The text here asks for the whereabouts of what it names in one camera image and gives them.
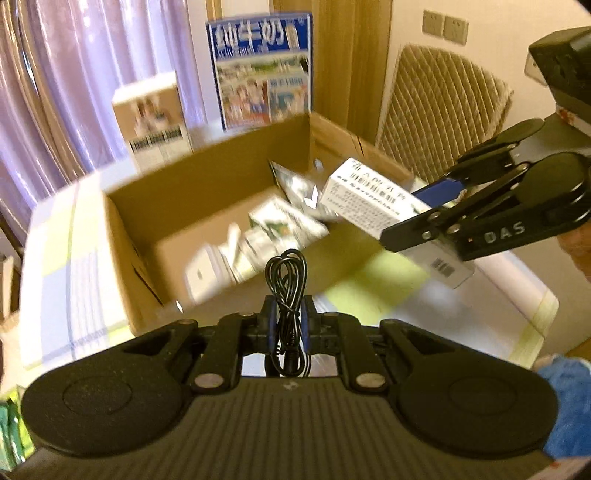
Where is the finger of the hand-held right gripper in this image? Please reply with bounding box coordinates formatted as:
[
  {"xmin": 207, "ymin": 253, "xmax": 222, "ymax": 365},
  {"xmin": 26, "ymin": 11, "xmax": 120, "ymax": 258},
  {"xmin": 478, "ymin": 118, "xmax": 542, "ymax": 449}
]
[
  {"xmin": 411, "ymin": 119, "xmax": 546, "ymax": 210},
  {"xmin": 380, "ymin": 163, "xmax": 533, "ymax": 254}
]

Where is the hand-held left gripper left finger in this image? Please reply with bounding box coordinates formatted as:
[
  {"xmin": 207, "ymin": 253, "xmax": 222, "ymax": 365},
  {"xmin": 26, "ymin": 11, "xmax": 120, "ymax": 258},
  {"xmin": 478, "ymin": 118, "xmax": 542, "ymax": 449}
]
[{"xmin": 121, "ymin": 295, "xmax": 279, "ymax": 394}]

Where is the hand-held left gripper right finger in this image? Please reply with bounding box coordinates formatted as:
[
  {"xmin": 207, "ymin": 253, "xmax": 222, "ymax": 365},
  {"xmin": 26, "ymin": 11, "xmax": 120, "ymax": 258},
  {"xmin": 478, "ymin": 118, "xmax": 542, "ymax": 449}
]
[{"xmin": 300, "ymin": 296, "xmax": 456, "ymax": 394}]

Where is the black cable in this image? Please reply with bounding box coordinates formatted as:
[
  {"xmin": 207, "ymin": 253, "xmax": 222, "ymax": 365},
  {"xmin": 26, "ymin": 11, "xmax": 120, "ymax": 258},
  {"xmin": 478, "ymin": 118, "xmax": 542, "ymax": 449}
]
[{"xmin": 264, "ymin": 249, "xmax": 311, "ymax": 377}]

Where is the white medicine box black print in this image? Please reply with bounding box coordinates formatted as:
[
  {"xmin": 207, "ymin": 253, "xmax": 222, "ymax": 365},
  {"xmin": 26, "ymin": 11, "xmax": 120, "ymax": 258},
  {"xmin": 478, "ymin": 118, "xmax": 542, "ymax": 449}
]
[{"xmin": 320, "ymin": 157, "xmax": 476, "ymax": 290}]

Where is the white green medicine box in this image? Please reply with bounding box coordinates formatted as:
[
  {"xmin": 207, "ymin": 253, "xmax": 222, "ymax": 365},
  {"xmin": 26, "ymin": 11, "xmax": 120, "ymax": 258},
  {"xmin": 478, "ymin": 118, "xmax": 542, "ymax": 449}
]
[{"xmin": 247, "ymin": 196, "xmax": 330, "ymax": 246}]

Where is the silver foil bag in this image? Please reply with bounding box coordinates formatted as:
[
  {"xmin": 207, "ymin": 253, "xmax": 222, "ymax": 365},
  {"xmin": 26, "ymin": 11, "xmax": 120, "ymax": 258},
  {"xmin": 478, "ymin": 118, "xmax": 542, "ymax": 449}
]
[{"xmin": 269, "ymin": 160, "xmax": 320, "ymax": 209}]

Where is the brown cardboard box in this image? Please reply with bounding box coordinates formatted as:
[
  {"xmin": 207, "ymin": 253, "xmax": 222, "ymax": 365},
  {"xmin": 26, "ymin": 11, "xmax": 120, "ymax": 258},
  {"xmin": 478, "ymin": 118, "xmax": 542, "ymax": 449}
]
[{"xmin": 104, "ymin": 112, "xmax": 416, "ymax": 339}]

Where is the person's right hand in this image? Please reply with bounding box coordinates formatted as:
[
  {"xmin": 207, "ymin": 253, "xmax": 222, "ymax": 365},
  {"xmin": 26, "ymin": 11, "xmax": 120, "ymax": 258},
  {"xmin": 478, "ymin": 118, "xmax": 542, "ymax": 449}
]
[{"xmin": 558, "ymin": 225, "xmax": 591, "ymax": 283}]

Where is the chair with quilted brown cover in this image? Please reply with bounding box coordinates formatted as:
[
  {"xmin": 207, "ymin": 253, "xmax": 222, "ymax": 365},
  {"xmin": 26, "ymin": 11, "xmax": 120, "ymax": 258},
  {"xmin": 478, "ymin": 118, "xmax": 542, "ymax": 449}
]
[{"xmin": 373, "ymin": 43, "xmax": 514, "ymax": 186}]

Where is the checkered tablecloth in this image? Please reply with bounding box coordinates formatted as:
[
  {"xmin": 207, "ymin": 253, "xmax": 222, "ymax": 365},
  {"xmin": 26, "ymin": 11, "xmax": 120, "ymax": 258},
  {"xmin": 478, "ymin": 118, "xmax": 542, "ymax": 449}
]
[{"xmin": 18, "ymin": 161, "xmax": 560, "ymax": 370}]

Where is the blue printed milk carton box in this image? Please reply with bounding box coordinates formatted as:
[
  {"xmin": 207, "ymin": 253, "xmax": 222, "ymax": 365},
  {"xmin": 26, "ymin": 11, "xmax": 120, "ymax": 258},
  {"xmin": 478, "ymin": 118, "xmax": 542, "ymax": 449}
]
[{"xmin": 205, "ymin": 11, "xmax": 315, "ymax": 133}]

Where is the white printed carton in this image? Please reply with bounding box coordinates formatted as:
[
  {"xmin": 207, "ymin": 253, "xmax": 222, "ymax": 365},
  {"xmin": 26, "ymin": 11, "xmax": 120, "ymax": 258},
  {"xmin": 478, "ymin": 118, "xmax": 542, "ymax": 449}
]
[{"xmin": 112, "ymin": 71, "xmax": 194, "ymax": 172}]

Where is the stack of green tissue packs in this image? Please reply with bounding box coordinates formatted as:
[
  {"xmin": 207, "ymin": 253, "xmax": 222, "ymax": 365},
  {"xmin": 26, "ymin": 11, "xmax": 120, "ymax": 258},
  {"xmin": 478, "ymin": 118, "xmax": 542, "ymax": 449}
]
[{"xmin": 0, "ymin": 387, "xmax": 34, "ymax": 468}]

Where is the purple curtain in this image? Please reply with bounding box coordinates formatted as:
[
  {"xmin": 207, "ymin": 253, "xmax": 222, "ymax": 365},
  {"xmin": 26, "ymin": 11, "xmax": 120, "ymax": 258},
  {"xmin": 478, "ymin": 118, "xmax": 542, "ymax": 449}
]
[{"xmin": 0, "ymin": 0, "xmax": 209, "ymax": 241}]

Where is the beige wall socket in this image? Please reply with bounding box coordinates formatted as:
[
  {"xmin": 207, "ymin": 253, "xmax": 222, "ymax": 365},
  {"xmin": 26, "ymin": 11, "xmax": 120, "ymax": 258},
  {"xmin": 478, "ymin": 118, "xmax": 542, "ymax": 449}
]
[
  {"xmin": 443, "ymin": 16, "xmax": 470, "ymax": 45},
  {"xmin": 422, "ymin": 9, "xmax": 447, "ymax": 36}
]

